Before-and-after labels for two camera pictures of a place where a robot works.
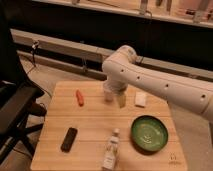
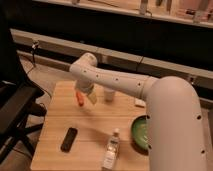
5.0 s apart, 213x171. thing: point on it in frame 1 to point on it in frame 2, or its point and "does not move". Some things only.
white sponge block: (140, 98) does not move
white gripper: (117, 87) to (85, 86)
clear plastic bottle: (111, 151) does not move
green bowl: (149, 133) does not move
